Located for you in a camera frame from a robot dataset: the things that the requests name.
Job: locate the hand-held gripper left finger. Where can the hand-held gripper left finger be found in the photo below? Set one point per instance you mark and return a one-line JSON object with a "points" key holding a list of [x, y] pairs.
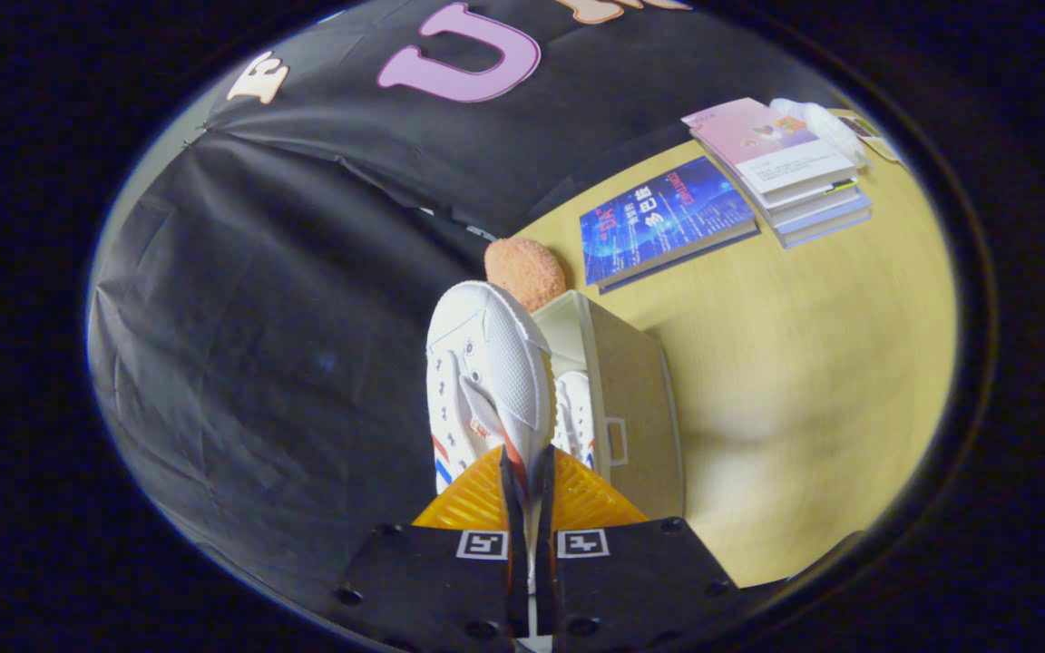
{"points": [[516, 562]]}

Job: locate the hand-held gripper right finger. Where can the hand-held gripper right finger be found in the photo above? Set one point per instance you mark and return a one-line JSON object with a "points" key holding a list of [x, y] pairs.
{"points": [[544, 562]]}

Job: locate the white canvas shoe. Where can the white canvas shoe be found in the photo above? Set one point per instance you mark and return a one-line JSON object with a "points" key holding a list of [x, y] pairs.
{"points": [[504, 354], [574, 417]]}

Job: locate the beige fabric storage box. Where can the beige fabric storage box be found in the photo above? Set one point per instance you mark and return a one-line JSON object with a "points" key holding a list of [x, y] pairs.
{"points": [[636, 390]]}

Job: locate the orange round plush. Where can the orange round plush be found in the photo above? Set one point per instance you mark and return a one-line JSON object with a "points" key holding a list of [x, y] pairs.
{"points": [[527, 270]]}

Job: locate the pale blue cover book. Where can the pale blue cover book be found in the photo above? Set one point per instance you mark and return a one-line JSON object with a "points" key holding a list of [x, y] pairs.
{"points": [[831, 229]]}

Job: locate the white cover book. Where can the white cover book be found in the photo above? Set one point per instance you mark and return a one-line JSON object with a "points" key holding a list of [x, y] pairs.
{"points": [[822, 207]]}

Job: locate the pink cover book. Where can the pink cover book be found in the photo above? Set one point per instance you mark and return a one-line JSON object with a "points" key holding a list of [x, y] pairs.
{"points": [[763, 145]]}

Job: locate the white fluffy plush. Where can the white fluffy plush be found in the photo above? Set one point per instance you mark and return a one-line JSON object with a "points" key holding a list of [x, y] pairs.
{"points": [[826, 127]]}

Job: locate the small flat printed packet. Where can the small flat printed packet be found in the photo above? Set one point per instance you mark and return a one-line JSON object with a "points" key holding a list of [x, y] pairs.
{"points": [[872, 138]]}

